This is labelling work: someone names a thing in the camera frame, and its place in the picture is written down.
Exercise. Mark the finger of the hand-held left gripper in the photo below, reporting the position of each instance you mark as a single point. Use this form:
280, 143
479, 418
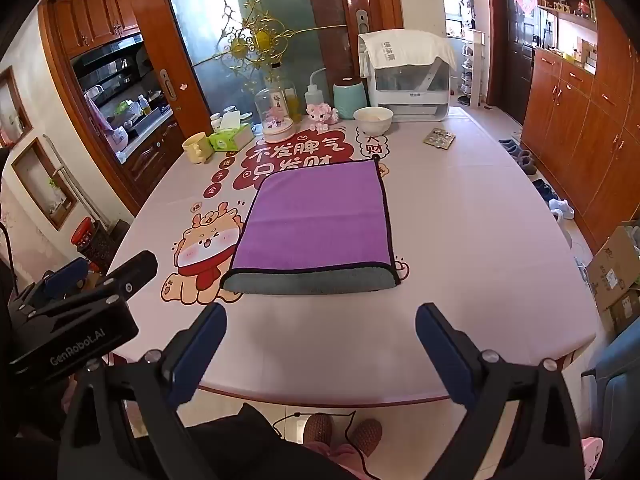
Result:
135, 266
65, 274

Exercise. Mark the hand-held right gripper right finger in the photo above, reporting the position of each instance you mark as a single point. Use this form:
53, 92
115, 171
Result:
445, 355

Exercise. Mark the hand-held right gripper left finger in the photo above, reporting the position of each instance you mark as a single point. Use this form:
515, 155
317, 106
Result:
200, 350

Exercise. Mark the purple and grey towel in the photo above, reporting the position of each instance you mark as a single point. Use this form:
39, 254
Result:
315, 220

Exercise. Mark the red stool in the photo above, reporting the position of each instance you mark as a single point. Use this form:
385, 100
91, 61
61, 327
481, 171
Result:
82, 235

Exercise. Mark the pink printed tablecloth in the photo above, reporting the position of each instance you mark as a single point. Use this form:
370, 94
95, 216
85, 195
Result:
475, 260

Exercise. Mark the person's dark clothing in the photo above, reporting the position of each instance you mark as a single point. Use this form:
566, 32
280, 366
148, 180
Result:
240, 445

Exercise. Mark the brown slipper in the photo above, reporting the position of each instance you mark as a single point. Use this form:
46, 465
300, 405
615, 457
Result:
366, 435
317, 427

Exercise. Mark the yellow mug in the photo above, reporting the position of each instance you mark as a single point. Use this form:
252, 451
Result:
195, 149

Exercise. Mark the green plastic bag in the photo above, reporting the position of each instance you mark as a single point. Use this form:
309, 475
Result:
125, 108

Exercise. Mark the green tissue box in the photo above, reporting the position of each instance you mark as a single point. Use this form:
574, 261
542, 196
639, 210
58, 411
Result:
231, 137

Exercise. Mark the small glass jar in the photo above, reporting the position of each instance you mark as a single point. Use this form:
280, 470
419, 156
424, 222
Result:
230, 110
216, 120

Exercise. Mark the blue chair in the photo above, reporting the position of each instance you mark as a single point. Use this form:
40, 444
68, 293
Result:
617, 385

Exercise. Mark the pink slipper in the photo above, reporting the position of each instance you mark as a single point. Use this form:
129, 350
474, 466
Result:
593, 455

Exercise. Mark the cardboard box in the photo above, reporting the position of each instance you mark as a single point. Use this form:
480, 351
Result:
612, 260
625, 310

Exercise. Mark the white shoes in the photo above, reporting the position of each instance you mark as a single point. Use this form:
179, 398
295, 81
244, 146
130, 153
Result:
561, 207

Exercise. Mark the dark blue shoes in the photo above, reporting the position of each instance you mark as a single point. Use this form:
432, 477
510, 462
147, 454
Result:
545, 190

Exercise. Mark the glass dome with flower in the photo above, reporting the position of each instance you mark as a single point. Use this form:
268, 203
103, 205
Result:
274, 115

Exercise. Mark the black range hood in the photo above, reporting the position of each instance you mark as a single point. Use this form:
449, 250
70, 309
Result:
107, 60

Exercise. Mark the grey slipper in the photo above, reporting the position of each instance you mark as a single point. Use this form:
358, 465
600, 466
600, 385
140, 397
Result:
510, 146
525, 161

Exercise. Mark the pill blister packs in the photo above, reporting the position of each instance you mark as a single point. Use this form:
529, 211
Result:
439, 139

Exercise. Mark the yellow liquid bottle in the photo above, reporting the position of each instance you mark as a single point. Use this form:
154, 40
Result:
293, 104

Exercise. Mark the pink plush toy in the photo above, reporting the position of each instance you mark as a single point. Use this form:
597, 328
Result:
321, 116

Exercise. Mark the clear squeeze bottle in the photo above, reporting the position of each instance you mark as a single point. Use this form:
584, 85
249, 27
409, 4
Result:
312, 100

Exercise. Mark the white bowl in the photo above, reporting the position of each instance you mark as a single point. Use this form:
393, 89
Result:
373, 120

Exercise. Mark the gold door ornament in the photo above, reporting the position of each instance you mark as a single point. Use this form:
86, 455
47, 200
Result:
255, 40

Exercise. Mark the white countertop appliance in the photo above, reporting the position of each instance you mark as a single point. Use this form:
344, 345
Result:
410, 92

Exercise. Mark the teal canister with brown lid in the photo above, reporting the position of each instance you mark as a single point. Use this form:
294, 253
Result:
350, 100

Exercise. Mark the tall wooden cabinet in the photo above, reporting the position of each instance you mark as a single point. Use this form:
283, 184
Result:
590, 125

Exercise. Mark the white shoe rack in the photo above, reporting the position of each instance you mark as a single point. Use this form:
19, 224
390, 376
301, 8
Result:
472, 67

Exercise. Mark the dark entrance door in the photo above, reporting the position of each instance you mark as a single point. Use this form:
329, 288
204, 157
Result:
517, 60

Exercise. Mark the white cloth cover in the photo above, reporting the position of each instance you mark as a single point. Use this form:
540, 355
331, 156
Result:
400, 47

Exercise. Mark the frosted glass sliding door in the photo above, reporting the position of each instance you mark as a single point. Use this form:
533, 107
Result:
310, 5

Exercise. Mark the wooden kitchen wall cabinets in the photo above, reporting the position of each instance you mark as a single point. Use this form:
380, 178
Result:
95, 15

